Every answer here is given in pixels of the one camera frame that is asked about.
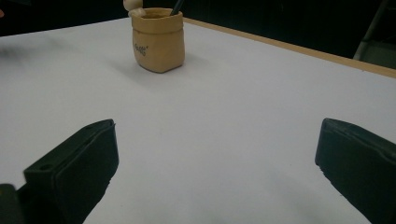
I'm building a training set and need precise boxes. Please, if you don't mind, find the black pen with gold tip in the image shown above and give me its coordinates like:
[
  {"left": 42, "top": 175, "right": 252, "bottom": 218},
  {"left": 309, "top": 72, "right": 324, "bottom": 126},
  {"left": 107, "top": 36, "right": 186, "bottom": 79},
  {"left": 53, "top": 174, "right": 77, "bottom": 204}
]
[{"left": 169, "top": 0, "right": 186, "bottom": 17}]

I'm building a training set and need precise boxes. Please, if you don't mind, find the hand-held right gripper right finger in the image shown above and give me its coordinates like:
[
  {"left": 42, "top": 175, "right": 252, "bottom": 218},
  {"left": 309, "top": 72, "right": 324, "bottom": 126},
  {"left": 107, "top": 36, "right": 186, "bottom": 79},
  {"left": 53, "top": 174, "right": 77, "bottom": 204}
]
[{"left": 314, "top": 118, "right": 396, "bottom": 224}]

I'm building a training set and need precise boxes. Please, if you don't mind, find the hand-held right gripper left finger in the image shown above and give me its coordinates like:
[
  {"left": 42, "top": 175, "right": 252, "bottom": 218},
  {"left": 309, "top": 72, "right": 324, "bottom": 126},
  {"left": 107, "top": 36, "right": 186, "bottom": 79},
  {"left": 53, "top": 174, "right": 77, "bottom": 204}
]
[{"left": 22, "top": 119, "right": 120, "bottom": 224}]

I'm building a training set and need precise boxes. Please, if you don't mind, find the tan pen holder with figurine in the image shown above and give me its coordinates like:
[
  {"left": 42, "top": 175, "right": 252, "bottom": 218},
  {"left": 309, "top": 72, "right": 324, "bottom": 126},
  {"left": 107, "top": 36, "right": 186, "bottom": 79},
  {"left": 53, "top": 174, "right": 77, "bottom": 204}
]
[{"left": 122, "top": 0, "right": 186, "bottom": 75}]

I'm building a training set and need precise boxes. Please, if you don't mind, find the white metal stand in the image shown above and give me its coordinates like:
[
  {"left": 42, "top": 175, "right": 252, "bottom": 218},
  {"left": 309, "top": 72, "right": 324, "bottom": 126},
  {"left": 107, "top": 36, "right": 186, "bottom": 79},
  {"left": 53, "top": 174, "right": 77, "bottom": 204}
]
[{"left": 352, "top": 0, "right": 396, "bottom": 70}]

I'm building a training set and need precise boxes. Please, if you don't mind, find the white table mat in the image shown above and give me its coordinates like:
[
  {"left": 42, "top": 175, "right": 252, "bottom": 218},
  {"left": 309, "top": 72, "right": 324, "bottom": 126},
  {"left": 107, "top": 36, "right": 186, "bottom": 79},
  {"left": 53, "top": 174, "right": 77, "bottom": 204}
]
[{"left": 0, "top": 16, "right": 396, "bottom": 224}]

